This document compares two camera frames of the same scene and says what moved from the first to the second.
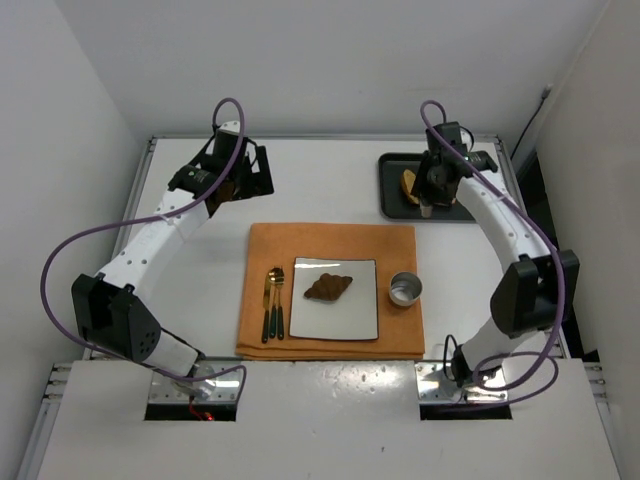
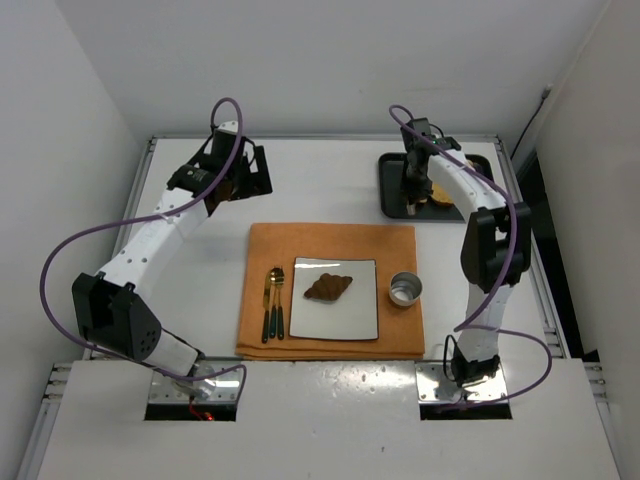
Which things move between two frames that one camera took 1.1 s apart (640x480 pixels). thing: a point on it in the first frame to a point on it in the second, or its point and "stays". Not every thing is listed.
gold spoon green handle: [273, 312] stays
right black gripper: [435, 195] to [415, 182]
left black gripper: [261, 170] stays
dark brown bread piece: [328, 287] stays
